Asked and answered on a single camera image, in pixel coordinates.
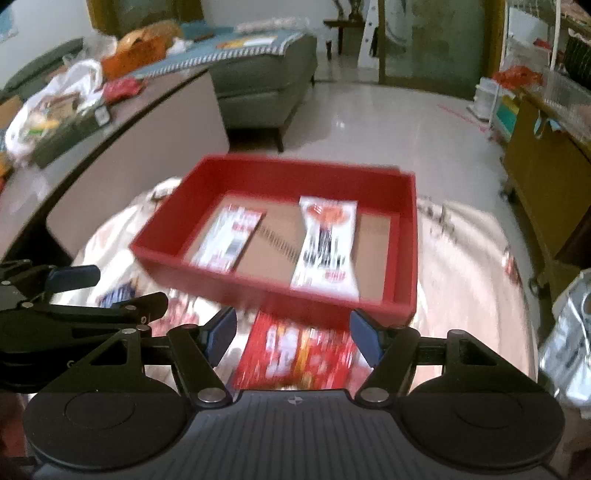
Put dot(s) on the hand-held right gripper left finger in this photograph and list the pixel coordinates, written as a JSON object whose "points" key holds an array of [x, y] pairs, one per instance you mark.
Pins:
{"points": [[221, 334]]}

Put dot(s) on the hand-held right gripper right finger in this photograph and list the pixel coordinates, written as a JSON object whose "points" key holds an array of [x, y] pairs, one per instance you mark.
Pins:
{"points": [[367, 339]]}

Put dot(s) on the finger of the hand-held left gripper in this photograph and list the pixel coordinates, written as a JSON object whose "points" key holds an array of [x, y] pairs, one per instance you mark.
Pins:
{"points": [[138, 308], [69, 277]]}

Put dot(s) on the red snack packet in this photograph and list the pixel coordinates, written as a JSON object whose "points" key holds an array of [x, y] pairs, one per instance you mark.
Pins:
{"points": [[295, 355]]}

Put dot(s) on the red cardboard box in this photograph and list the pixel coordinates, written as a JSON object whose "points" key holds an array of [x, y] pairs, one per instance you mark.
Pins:
{"points": [[300, 177]]}

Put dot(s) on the white barcode snack packet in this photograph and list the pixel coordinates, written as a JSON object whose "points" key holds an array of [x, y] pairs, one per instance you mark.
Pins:
{"points": [[228, 237]]}

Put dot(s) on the white black print snack packet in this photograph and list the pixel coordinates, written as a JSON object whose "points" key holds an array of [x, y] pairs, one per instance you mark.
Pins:
{"points": [[325, 249]]}

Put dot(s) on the white shiny tablecloth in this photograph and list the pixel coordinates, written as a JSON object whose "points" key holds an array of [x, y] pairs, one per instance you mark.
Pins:
{"points": [[461, 286]]}

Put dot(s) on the dark green box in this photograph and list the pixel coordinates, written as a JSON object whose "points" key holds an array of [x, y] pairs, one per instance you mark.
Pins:
{"points": [[60, 138]]}

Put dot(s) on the grey long table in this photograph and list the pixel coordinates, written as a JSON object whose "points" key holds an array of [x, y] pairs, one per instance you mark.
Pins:
{"points": [[152, 152]]}

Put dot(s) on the red wrinkled packet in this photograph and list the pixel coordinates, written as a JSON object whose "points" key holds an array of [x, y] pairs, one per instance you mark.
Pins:
{"points": [[122, 90]]}

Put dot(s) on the white plastic bag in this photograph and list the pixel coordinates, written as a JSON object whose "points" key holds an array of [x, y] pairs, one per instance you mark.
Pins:
{"points": [[78, 78]]}

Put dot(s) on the silver foil bag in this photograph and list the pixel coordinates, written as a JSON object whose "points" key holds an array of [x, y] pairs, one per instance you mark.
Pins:
{"points": [[565, 350]]}

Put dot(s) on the orange basket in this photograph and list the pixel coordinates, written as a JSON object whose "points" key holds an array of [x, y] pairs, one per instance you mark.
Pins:
{"points": [[134, 53]]}

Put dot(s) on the wooden cabinet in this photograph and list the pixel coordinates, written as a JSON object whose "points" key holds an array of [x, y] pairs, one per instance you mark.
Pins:
{"points": [[545, 175]]}

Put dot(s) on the grey green sofa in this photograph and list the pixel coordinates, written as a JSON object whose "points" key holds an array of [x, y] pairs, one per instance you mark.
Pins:
{"points": [[263, 83]]}

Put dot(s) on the yellow teal storage box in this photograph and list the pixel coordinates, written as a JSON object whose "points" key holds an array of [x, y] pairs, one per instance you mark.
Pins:
{"points": [[507, 115]]}

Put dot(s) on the blue patterned blanket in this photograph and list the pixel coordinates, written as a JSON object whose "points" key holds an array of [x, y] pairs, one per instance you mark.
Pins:
{"points": [[207, 50]]}

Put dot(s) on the white round container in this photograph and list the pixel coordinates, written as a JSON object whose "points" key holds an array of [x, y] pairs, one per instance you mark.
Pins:
{"points": [[485, 97]]}

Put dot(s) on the orange red plastic bag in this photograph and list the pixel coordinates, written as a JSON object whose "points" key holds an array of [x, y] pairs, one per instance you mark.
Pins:
{"points": [[517, 76]]}

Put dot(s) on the wooden framed glass door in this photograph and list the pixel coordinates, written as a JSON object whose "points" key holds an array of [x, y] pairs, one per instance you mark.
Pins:
{"points": [[438, 41]]}

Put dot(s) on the white perforated board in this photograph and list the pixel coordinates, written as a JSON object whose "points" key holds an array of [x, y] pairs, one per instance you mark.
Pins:
{"points": [[371, 32]]}

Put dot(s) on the dark wooden stool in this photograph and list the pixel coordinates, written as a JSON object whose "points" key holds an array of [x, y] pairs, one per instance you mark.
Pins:
{"points": [[344, 25]]}

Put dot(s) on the dark woven basket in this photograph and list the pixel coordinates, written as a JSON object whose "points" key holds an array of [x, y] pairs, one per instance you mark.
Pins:
{"points": [[577, 55]]}

